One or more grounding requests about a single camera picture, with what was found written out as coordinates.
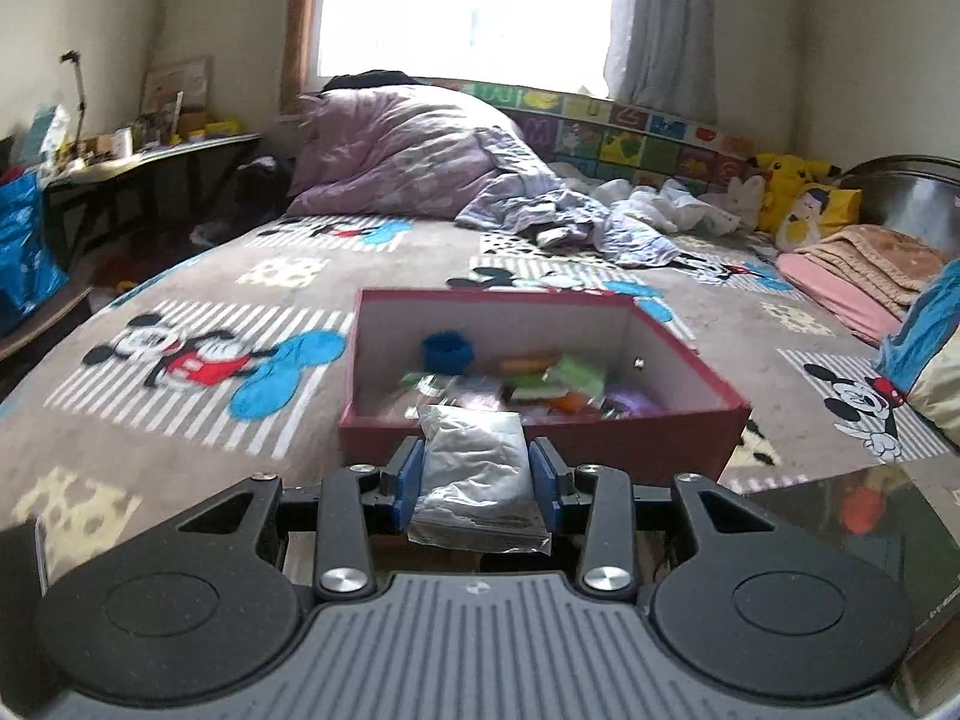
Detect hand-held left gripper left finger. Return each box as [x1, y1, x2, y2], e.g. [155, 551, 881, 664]
[176, 436, 425, 602]

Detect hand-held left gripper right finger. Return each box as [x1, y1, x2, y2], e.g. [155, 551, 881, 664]
[529, 436, 815, 605]

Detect grey clay packet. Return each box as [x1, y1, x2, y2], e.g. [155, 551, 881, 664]
[407, 403, 552, 556]

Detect orange clay packet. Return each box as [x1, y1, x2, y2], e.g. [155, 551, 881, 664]
[499, 352, 563, 374]

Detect red cardboard box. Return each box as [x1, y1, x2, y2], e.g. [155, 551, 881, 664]
[337, 286, 752, 496]

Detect dark blue clay lump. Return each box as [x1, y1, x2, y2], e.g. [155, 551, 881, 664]
[420, 330, 476, 374]

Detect light green clay packet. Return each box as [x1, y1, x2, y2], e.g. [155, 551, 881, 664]
[551, 356, 608, 402]

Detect purple clay packet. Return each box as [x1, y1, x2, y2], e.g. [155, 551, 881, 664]
[604, 382, 665, 421]

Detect printed cartoon blanket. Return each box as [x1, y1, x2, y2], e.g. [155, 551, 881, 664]
[0, 214, 960, 593]

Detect crumpled lilac striped cloth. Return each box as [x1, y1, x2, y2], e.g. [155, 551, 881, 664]
[454, 127, 683, 267]

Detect white plastic bags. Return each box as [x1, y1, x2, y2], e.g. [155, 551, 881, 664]
[600, 178, 743, 235]

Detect purple duvet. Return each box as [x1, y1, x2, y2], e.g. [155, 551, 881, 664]
[289, 84, 560, 220]

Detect black clothes pile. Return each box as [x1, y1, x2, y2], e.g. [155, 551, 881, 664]
[191, 156, 297, 245]

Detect pink folded blanket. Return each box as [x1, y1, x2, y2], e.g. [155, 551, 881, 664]
[776, 251, 905, 346]

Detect white rabbit plush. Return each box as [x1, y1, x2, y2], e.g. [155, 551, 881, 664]
[720, 172, 767, 230]

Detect colourful alphabet foam mat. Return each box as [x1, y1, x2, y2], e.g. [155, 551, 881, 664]
[442, 79, 762, 188]

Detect yellow character pillow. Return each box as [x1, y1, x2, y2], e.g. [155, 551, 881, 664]
[772, 184, 863, 252]

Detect yellow mouse plush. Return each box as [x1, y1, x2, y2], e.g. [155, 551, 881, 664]
[754, 152, 841, 233]

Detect dark desk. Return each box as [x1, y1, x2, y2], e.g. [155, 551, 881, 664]
[41, 131, 263, 271]

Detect wooden stool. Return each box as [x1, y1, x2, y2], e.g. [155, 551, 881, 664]
[0, 285, 95, 361]

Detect black cloth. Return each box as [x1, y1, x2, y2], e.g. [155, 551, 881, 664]
[322, 69, 425, 95]

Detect tan fleece blanket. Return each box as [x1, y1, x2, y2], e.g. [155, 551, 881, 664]
[795, 223, 950, 316]

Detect yellow boxes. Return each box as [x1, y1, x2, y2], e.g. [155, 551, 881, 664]
[184, 114, 245, 142]

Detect cream quilt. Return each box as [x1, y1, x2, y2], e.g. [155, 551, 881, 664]
[907, 349, 960, 436]

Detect blue pillow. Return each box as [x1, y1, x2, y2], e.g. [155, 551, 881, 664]
[877, 259, 960, 410]

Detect blue plastic bag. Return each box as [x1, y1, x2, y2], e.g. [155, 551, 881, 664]
[0, 169, 70, 335]

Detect framed picture board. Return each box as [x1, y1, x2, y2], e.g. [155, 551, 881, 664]
[141, 55, 215, 117]

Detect dark wooden headboard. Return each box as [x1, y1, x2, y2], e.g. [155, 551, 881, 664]
[832, 156, 960, 263]

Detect grey curtain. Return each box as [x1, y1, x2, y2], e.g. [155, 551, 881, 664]
[604, 0, 721, 110]

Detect window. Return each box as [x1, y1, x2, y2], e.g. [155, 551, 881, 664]
[285, 0, 638, 102]

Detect light blue tissue pack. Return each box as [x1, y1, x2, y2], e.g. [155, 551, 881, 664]
[26, 103, 72, 166]

